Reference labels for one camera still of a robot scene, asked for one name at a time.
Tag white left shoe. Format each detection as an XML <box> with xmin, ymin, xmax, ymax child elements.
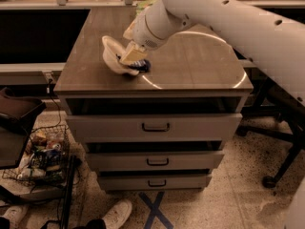
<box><xmin>0</xmin><ymin>204</ymin><xmax>29</xmax><ymax>229</ymax></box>

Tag green snack bag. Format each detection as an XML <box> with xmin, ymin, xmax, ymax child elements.
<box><xmin>136</xmin><ymin>0</ymin><xmax>155</xmax><ymax>15</ymax></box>

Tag grey drawer cabinet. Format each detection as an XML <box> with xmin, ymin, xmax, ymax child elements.
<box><xmin>54</xmin><ymin>7</ymin><xmax>253</xmax><ymax>177</ymax></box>

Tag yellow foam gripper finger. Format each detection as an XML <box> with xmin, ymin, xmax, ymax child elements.
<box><xmin>119</xmin><ymin>41</ymin><xmax>147</xmax><ymax>65</ymax></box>

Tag blue tape cross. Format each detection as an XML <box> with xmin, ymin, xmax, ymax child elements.
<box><xmin>139</xmin><ymin>192</ymin><xmax>173</xmax><ymax>229</ymax></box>

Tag wire basket with groceries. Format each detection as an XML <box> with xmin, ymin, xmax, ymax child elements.
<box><xmin>2</xmin><ymin>125</ymin><xmax>70</xmax><ymax>186</ymax></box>

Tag black metal stand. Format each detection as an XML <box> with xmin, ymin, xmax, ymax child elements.
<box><xmin>40</xmin><ymin>156</ymin><xmax>76</xmax><ymax>229</ymax></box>

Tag dark blue rxbar wrapper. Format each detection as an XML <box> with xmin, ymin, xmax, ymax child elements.
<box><xmin>130</xmin><ymin>59</ymin><xmax>151</xmax><ymax>73</ymax></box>

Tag white paper bowl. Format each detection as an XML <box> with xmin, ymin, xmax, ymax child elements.
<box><xmin>102</xmin><ymin>35</ymin><xmax>139</xmax><ymax>76</ymax></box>

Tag white right shoe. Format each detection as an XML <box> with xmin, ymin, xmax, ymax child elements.
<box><xmin>103</xmin><ymin>199</ymin><xmax>132</xmax><ymax>229</ymax></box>

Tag grey drawer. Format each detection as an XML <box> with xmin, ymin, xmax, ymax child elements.
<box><xmin>97</xmin><ymin>174</ymin><xmax>212</xmax><ymax>191</ymax></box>
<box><xmin>67</xmin><ymin>114</ymin><xmax>242</xmax><ymax>143</ymax></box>
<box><xmin>86</xmin><ymin>151</ymin><xmax>224</xmax><ymax>172</ymax></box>

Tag white shoe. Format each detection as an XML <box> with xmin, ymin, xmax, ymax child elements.
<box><xmin>0</xmin><ymin>204</ymin><xmax>29</xmax><ymax>229</ymax></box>
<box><xmin>103</xmin><ymin>199</ymin><xmax>132</xmax><ymax>229</ymax></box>

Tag black chair base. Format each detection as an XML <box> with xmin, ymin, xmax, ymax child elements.
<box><xmin>236</xmin><ymin>78</ymin><xmax>305</xmax><ymax>188</ymax></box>

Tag bottom grey drawer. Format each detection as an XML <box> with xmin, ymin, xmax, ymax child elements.
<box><xmin>97</xmin><ymin>174</ymin><xmax>212</xmax><ymax>191</ymax></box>

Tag dark brown bin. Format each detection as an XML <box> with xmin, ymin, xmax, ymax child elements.
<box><xmin>0</xmin><ymin>88</ymin><xmax>46</xmax><ymax>169</ymax></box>

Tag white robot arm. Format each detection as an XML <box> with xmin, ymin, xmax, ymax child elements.
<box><xmin>160</xmin><ymin>0</ymin><xmax>305</xmax><ymax>229</ymax></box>

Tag top grey drawer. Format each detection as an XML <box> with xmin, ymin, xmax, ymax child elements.
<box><xmin>67</xmin><ymin>114</ymin><xmax>242</xmax><ymax>143</ymax></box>

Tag middle grey drawer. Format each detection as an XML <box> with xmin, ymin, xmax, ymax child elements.
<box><xmin>86</xmin><ymin>151</ymin><xmax>224</xmax><ymax>172</ymax></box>

